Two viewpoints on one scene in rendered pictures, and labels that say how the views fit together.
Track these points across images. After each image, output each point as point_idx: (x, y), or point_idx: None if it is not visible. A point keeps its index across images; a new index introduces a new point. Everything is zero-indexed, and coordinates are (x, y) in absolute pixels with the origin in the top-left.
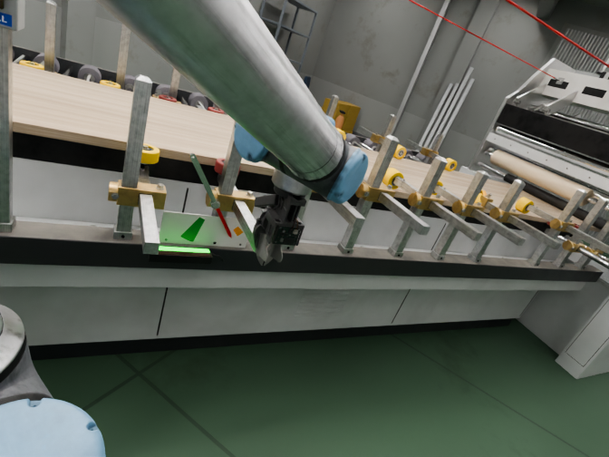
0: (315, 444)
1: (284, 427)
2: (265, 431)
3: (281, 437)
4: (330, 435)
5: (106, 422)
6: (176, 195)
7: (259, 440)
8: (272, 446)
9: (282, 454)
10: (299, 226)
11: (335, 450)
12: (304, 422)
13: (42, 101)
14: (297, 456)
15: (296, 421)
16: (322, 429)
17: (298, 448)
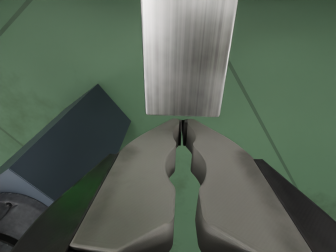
0: (287, 34)
1: (268, 8)
2: (248, 7)
3: (259, 18)
4: (309, 28)
5: None
6: None
7: (238, 16)
8: (246, 25)
9: (251, 35)
10: None
11: (302, 44)
12: (293, 6)
13: None
14: (263, 40)
15: (286, 3)
16: (306, 19)
17: (269, 33)
